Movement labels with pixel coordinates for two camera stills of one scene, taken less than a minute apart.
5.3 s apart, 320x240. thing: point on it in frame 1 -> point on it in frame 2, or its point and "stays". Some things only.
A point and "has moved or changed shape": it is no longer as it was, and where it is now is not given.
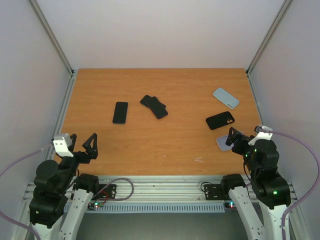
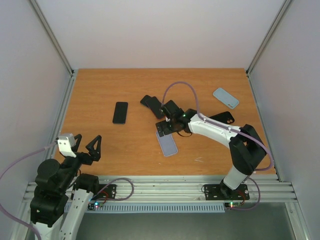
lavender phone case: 221,141 has moved or changed shape
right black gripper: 238,144 -> 164,127
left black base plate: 110,190 stays
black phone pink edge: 156,107 stays
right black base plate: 213,192 stays
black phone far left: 120,113 stays
